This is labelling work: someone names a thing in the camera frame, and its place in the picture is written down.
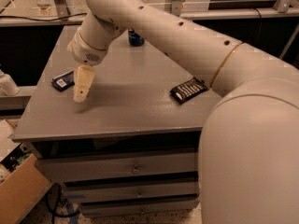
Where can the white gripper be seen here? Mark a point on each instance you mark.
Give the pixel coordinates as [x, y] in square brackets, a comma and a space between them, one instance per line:
[84, 52]

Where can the top grey drawer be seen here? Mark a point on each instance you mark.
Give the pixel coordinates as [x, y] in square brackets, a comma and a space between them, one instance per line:
[157, 162]

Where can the grey metal frame rail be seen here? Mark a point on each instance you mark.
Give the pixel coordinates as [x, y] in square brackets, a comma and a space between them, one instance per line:
[21, 12]

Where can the bottom grey drawer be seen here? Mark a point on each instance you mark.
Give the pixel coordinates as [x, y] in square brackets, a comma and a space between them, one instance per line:
[139, 208]

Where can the middle grey drawer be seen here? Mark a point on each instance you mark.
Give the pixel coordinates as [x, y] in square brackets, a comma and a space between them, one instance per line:
[120, 192]

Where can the blue pepsi soda can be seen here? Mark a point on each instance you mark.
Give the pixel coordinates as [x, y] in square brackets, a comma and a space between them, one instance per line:
[135, 39]

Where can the brown cardboard box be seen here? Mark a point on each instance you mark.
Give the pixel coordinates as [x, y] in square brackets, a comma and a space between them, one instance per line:
[22, 186]

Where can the grey drawer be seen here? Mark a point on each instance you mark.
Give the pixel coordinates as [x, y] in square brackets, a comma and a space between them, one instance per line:
[139, 208]
[157, 162]
[120, 192]

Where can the white cylindrical post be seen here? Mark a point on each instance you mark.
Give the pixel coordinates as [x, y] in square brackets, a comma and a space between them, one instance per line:
[7, 84]

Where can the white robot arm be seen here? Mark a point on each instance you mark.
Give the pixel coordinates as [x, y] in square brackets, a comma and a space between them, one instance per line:
[249, 146]

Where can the grey drawer cabinet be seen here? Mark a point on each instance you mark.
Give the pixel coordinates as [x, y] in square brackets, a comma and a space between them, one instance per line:
[129, 109]

